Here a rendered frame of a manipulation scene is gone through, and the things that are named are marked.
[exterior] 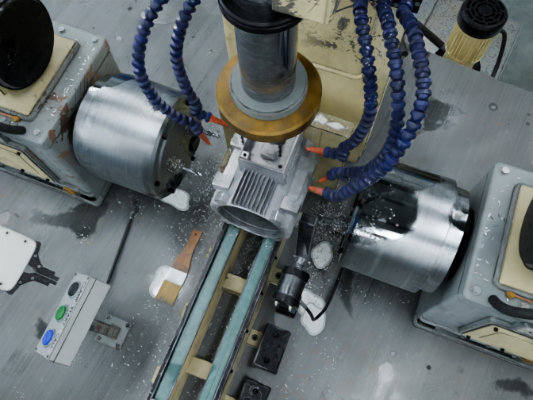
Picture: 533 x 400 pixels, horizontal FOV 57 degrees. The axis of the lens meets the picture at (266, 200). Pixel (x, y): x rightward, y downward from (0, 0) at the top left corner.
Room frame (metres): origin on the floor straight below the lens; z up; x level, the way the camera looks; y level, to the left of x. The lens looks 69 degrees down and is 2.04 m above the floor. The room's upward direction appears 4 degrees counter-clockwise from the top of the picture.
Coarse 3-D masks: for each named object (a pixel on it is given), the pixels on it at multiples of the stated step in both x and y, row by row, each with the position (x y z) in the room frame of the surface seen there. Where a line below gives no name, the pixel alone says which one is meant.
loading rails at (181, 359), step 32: (224, 224) 0.38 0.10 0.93; (224, 256) 0.30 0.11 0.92; (256, 256) 0.29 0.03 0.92; (224, 288) 0.24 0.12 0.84; (256, 288) 0.22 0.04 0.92; (192, 320) 0.16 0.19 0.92; (192, 352) 0.09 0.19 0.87; (224, 352) 0.08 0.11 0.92; (160, 384) 0.03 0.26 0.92; (224, 384) 0.02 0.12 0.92
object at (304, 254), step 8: (304, 216) 0.27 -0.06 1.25; (312, 216) 0.27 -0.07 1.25; (304, 224) 0.26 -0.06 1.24; (312, 224) 0.26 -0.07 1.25; (304, 232) 0.26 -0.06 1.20; (312, 232) 0.25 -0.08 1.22; (304, 240) 0.26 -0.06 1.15; (312, 240) 0.25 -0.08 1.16; (296, 248) 0.26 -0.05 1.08; (304, 248) 0.26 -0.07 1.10; (296, 256) 0.26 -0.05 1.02; (304, 256) 0.25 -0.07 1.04
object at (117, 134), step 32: (96, 96) 0.60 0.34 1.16; (128, 96) 0.59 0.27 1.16; (160, 96) 0.59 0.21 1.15; (96, 128) 0.53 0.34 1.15; (128, 128) 0.52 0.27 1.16; (160, 128) 0.51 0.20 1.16; (96, 160) 0.48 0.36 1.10; (128, 160) 0.46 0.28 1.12; (160, 160) 0.47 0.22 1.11; (192, 160) 0.55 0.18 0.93; (160, 192) 0.43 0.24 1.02
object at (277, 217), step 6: (306, 138) 0.50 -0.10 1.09; (306, 144) 0.49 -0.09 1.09; (312, 144) 0.49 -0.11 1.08; (306, 150) 0.48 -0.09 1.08; (222, 192) 0.39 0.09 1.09; (216, 198) 0.38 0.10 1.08; (222, 198) 0.38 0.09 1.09; (228, 198) 0.38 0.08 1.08; (222, 204) 0.37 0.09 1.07; (276, 210) 0.34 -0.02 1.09; (270, 216) 0.33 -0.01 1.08; (276, 216) 0.33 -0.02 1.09; (282, 216) 0.33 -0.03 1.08; (228, 222) 0.37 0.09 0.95; (276, 222) 0.32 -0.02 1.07; (282, 222) 0.32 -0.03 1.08; (276, 240) 0.32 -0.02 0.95
